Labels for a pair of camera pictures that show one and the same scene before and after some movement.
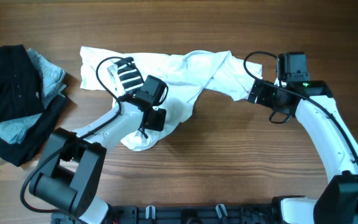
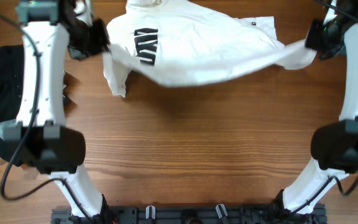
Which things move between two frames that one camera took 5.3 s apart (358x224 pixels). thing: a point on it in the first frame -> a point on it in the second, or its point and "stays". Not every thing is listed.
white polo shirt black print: (183, 73) -> (172, 43)
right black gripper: (257, 93) -> (314, 38)
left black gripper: (159, 122) -> (99, 43)
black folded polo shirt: (9, 76) stays
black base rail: (183, 214) stays
